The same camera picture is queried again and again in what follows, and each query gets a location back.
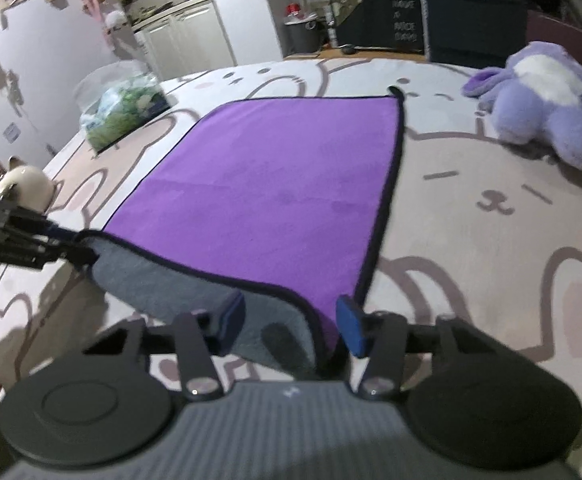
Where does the purple and grey towel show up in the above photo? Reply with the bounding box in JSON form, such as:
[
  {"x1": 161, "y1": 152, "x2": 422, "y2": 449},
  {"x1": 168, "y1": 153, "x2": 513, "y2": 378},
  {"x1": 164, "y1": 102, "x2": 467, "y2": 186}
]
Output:
[{"x1": 82, "y1": 88, "x2": 406, "y2": 379}]

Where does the white cat figurine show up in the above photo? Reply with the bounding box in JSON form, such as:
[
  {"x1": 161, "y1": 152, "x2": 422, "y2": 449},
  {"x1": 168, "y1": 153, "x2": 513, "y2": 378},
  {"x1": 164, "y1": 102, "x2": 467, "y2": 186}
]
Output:
[{"x1": 0, "y1": 156, "x2": 56, "y2": 214}]

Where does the green floral tissue pack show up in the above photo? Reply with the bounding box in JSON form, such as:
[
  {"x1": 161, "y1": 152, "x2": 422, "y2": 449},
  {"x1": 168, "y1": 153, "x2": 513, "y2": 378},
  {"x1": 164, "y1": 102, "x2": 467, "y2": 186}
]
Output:
[{"x1": 74, "y1": 60, "x2": 170, "y2": 154}]

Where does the bunny print table cover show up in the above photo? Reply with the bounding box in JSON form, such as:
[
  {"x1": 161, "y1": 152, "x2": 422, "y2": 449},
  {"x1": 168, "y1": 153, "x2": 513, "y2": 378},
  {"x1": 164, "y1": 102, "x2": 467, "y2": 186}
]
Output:
[{"x1": 0, "y1": 56, "x2": 582, "y2": 480}]

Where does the white kitchen cabinet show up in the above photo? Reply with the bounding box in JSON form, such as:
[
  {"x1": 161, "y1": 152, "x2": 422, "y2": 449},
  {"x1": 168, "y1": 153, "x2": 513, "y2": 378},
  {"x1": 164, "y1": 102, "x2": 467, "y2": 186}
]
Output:
[{"x1": 132, "y1": 0, "x2": 236, "y2": 80}]

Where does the purple plush toy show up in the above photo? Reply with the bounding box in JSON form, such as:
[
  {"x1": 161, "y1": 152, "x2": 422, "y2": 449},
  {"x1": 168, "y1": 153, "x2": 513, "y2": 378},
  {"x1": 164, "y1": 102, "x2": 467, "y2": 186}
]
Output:
[{"x1": 462, "y1": 41, "x2": 582, "y2": 170}]

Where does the grey trash bin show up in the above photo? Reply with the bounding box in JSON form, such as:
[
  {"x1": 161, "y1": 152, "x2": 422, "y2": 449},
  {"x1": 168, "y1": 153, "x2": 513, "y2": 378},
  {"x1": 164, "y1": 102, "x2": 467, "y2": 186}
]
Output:
[{"x1": 284, "y1": 2, "x2": 323, "y2": 54}]

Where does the black cabinet curtain with text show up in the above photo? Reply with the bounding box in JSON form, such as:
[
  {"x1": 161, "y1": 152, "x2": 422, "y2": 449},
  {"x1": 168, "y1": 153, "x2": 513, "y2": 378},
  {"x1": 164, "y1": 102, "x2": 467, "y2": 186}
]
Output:
[{"x1": 330, "y1": 0, "x2": 424, "y2": 54}]

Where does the dark floor chair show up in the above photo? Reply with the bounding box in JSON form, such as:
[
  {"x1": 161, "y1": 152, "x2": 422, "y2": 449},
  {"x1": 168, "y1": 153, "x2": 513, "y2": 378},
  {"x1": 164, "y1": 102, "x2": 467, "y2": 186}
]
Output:
[{"x1": 423, "y1": 0, "x2": 527, "y2": 68}]

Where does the maroon folded mat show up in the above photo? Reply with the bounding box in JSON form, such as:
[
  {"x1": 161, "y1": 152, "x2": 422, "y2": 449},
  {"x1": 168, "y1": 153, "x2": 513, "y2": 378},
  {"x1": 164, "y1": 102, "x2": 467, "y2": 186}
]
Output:
[{"x1": 526, "y1": 10, "x2": 582, "y2": 65}]

